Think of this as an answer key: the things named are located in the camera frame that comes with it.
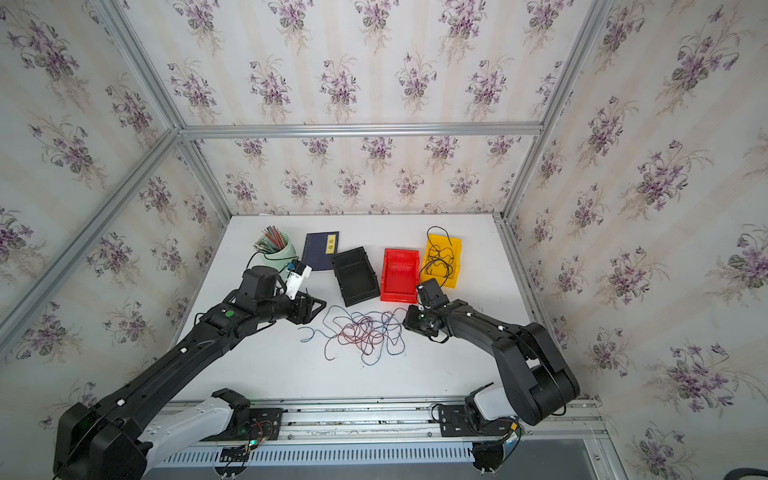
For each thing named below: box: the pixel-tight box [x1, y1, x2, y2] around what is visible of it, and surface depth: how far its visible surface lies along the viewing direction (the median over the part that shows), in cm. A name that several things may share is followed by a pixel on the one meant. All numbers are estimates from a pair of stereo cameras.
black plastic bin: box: [331, 246, 380, 307], surface depth 97 cm
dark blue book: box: [301, 231, 339, 271], surface depth 113 cm
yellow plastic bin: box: [421, 234, 462, 289], surface depth 106 cm
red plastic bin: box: [380, 248, 421, 303], surface depth 100 cm
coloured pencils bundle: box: [253, 226, 286, 253], surface depth 97 cm
